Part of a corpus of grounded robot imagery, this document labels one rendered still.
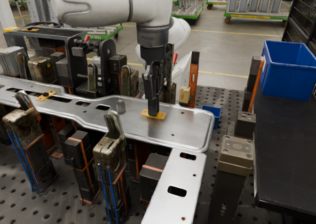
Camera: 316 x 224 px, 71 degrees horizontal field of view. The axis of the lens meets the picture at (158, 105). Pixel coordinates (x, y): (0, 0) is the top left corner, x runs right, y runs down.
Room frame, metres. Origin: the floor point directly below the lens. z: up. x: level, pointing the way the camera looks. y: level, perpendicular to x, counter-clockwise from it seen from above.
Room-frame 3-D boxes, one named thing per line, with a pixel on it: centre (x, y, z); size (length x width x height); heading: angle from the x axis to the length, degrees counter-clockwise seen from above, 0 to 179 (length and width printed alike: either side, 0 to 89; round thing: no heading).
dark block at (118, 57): (0.92, 0.17, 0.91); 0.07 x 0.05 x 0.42; 161
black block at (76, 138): (0.54, 0.25, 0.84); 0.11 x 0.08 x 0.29; 161
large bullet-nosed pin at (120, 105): (0.68, 0.13, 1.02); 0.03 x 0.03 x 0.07
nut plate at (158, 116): (0.64, 0.02, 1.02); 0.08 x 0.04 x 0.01; 71
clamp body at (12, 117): (0.60, 0.46, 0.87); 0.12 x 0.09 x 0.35; 161
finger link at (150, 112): (0.62, 0.02, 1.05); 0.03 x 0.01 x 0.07; 71
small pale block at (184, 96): (0.73, -0.10, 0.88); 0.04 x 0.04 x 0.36; 71
